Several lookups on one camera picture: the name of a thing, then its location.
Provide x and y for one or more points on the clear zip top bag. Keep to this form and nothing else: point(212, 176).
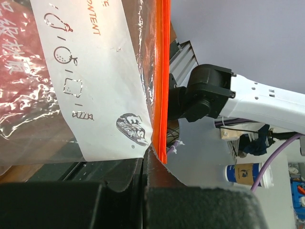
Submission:
point(108, 61)

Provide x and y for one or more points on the pink fake meat pack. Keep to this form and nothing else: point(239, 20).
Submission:
point(26, 90)

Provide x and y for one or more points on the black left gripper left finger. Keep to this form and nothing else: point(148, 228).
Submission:
point(112, 203)

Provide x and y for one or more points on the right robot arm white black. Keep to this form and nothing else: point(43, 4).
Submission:
point(215, 91)

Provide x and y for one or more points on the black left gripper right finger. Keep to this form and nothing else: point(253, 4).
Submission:
point(169, 204)

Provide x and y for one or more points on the paper coffee cup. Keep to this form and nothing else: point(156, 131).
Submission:
point(246, 174)

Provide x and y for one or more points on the aluminium frame rail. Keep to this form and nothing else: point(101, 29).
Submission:
point(182, 63)

